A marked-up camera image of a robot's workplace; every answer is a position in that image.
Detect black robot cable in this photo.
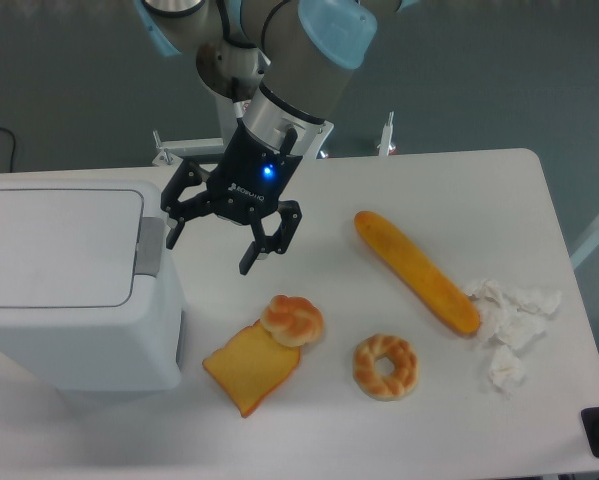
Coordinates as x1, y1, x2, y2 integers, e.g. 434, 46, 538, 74
213, 0, 300, 156

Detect long orange baguette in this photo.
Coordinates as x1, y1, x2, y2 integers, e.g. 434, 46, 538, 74
354, 211, 481, 336

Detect toast bread slice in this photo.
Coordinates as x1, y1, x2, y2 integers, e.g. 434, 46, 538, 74
202, 320, 301, 418

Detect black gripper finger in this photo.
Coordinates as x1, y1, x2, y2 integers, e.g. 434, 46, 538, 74
160, 160, 213, 249
239, 200, 302, 275

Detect grey trash can button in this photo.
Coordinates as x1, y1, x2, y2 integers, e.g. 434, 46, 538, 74
134, 217, 165, 277

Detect white trash can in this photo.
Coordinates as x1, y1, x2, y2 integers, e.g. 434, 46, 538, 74
0, 180, 185, 392

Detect braided ring bread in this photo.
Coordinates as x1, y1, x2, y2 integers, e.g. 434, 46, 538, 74
352, 334, 419, 401

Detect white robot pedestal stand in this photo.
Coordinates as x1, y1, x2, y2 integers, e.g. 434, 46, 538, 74
151, 94, 399, 167

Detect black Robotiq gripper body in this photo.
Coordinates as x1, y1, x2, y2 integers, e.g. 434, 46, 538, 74
204, 123, 302, 225

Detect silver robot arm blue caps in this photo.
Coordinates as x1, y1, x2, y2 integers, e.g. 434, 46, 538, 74
135, 1, 406, 273

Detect braided bread roll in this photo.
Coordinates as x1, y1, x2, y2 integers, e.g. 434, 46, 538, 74
260, 295, 324, 347

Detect crumpled white tissue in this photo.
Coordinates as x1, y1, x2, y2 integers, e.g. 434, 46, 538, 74
463, 278, 563, 395

